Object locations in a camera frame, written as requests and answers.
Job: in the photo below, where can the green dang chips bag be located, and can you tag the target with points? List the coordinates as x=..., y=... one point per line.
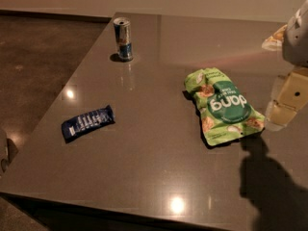
x=225, y=113

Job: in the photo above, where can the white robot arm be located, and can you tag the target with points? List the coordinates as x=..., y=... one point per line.
x=295, y=43

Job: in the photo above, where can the redbull can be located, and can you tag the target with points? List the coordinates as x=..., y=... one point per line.
x=123, y=40

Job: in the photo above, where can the blue rxbar blueberry wrapper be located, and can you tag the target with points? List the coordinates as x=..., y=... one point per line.
x=80, y=125

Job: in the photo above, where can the yellow snack bag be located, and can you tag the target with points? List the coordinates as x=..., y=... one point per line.
x=274, y=42

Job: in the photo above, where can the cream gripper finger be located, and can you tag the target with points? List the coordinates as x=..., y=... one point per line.
x=289, y=95

